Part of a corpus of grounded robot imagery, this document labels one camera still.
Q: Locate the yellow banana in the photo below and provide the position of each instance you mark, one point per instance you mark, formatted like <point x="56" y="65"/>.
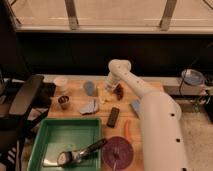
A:
<point x="104" y="95"/>

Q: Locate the black chair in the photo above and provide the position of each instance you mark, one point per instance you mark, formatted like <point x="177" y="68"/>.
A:
<point x="16" y="127"/>

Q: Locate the black rectangular block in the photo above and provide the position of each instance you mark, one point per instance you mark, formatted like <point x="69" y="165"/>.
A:
<point x="113" y="117"/>

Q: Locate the green plastic tray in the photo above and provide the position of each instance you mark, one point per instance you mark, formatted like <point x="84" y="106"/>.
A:
<point x="57" y="135"/>

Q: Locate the white paper cup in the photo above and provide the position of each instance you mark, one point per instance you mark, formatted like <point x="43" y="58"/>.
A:
<point x="61" y="83"/>

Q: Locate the small dark cup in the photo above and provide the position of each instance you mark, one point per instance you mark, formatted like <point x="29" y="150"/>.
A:
<point x="64" y="102"/>

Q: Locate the blue cup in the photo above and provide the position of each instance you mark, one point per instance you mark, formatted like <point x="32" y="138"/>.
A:
<point x="89" y="88"/>

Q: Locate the blue crumpled cloth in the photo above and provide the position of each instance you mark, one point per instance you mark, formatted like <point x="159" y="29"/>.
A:
<point x="90" y="108"/>

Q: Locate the purple plate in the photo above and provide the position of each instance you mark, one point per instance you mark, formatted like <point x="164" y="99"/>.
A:
<point x="126" y="152"/>

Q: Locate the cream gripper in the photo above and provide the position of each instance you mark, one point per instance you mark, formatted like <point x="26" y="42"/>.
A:
<point x="109" y="88"/>

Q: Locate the silver black-handled ladle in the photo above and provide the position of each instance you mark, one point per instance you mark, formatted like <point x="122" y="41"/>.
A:
<point x="76" y="156"/>

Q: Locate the blue sponge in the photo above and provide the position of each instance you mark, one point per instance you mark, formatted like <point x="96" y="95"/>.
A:
<point x="135" y="105"/>

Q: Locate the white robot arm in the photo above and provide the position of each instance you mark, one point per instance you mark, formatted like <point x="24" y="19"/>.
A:
<point x="162" y="140"/>

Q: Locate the round blue-lidded container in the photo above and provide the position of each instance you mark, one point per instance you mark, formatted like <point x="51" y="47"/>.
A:
<point x="192" y="77"/>

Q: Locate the orange carrot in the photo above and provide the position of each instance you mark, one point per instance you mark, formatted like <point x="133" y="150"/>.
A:
<point x="127" y="130"/>

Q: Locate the silver fork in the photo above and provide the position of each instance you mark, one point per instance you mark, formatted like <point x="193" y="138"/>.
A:
<point x="116" y="157"/>

